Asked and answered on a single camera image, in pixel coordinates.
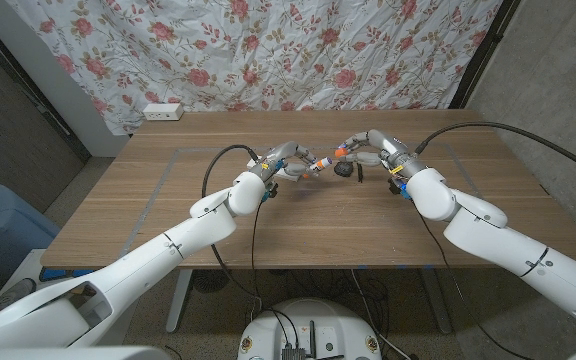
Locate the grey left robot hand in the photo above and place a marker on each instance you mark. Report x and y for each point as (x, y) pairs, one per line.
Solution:
(278, 155)

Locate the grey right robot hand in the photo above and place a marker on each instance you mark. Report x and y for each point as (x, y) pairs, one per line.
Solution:
(393, 150)

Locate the orange blue white glue stick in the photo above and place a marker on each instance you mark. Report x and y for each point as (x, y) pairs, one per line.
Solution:
(322, 163)

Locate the orange glue stick cap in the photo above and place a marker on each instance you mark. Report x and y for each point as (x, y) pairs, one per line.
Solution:
(341, 152)

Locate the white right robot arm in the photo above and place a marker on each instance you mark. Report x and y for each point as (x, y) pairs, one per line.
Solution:
(508, 245)

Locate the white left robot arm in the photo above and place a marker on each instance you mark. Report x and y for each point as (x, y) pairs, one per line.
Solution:
(143, 260)

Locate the flat white cardboard box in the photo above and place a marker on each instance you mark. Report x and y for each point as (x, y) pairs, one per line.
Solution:
(280, 174)

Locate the floral backdrop cloth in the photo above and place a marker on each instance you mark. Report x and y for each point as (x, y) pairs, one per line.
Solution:
(268, 50)

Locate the white power strip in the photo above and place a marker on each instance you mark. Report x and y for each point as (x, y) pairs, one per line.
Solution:
(162, 111)

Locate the black backdrop stand pole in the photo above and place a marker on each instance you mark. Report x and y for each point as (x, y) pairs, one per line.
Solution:
(483, 50)

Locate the grey table leg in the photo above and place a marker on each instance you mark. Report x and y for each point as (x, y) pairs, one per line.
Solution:
(438, 300)

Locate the white robot torso base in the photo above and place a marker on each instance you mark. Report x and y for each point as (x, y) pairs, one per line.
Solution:
(313, 325)

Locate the white table leg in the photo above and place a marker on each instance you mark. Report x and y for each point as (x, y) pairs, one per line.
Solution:
(178, 300)

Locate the blue flat floor item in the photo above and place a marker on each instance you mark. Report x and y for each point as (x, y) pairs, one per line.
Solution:
(63, 274)

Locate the blue plastic bin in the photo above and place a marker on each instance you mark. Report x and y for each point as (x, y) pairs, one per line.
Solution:
(3, 230)

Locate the grey sneaker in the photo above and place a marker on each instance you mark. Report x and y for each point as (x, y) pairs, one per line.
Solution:
(18, 290)

